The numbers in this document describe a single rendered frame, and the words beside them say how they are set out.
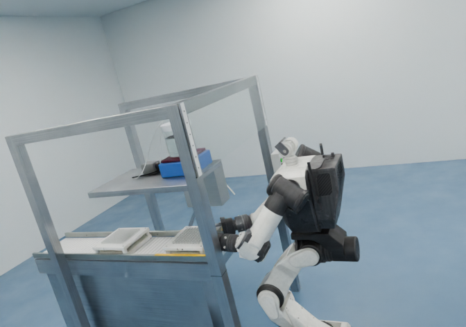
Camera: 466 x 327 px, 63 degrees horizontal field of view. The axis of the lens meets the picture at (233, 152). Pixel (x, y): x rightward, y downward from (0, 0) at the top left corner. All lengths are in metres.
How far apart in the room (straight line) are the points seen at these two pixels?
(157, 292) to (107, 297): 0.41
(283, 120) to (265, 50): 1.00
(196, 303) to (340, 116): 3.64
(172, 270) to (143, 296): 0.37
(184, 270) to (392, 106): 3.77
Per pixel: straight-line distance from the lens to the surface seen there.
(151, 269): 2.22
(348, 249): 1.82
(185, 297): 2.26
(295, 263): 1.87
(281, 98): 5.42
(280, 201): 1.52
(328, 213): 1.69
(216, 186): 2.02
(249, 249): 1.61
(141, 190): 1.91
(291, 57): 5.31
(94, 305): 2.78
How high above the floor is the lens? 1.74
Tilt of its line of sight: 13 degrees down
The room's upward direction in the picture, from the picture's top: 13 degrees counter-clockwise
